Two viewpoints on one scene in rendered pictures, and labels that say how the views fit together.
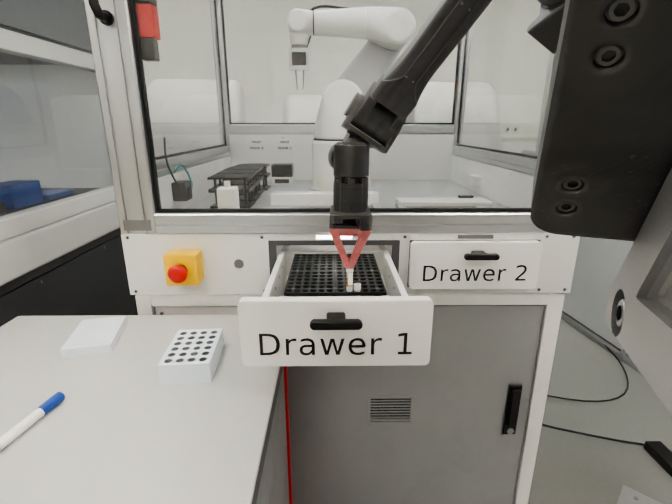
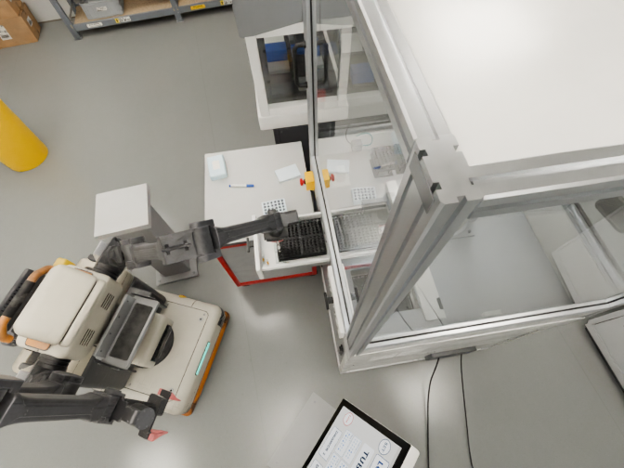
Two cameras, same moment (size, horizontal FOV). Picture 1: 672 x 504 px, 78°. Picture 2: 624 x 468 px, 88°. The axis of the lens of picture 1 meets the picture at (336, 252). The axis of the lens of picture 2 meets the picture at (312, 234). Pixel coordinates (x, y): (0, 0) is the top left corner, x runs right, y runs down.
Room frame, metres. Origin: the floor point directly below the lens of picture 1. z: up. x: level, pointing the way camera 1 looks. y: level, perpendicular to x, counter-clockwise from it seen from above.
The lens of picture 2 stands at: (0.76, -0.69, 2.24)
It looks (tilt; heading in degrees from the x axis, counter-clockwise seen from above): 62 degrees down; 85
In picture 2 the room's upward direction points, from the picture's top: 3 degrees counter-clockwise
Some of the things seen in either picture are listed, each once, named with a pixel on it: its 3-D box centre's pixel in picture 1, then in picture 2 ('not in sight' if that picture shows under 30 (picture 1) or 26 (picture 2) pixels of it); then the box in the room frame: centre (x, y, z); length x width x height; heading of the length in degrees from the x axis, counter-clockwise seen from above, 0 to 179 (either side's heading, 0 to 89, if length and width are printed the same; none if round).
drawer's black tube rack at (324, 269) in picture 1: (334, 285); (300, 240); (0.77, 0.00, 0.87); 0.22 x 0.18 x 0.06; 1
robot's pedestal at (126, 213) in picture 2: not in sight; (153, 240); (-0.17, 0.40, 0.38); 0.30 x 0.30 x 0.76; 7
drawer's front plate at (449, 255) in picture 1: (474, 265); (335, 301); (0.88, -0.31, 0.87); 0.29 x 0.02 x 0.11; 91
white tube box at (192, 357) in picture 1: (193, 354); (274, 208); (0.66, 0.26, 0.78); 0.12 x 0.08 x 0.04; 5
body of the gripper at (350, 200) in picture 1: (350, 198); (275, 228); (0.67, -0.02, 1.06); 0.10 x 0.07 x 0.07; 0
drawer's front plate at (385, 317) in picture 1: (335, 331); (257, 246); (0.57, 0.00, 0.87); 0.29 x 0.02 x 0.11; 91
